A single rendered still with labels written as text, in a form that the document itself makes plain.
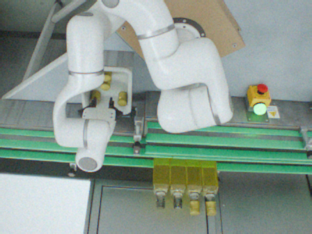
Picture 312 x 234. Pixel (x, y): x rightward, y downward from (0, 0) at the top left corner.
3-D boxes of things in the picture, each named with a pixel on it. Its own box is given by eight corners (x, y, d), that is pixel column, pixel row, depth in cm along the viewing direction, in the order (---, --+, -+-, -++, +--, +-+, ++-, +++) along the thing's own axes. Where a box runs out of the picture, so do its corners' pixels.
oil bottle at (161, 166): (153, 147, 131) (152, 198, 118) (154, 139, 127) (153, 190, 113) (168, 148, 131) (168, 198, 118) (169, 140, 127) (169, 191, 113)
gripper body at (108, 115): (79, 143, 99) (85, 121, 108) (113, 145, 99) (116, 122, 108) (76, 123, 95) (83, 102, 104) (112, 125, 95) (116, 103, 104)
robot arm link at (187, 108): (152, 70, 84) (150, 120, 74) (203, 56, 80) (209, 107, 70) (166, 95, 91) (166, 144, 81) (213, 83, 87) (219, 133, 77)
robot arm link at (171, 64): (143, 34, 78) (210, 14, 73) (173, 124, 86) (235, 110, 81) (133, 42, 69) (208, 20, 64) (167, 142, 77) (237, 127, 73)
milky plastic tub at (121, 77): (86, 95, 127) (83, 112, 121) (81, 49, 109) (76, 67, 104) (132, 97, 127) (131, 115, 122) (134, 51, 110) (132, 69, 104)
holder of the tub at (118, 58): (88, 103, 131) (86, 118, 126) (82, 48, 110) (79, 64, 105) (131, 105, 132) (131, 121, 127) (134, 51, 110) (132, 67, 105)
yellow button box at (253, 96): (244, 96, 126) (247, 111, 121) (249, 83, 120) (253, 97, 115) (261, 97, 126) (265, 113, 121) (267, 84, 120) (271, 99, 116)
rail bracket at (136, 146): (133, 136, 125) (131, 165, 117) (134, 106, 112) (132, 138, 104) (141, 137, 125) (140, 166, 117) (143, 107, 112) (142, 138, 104)
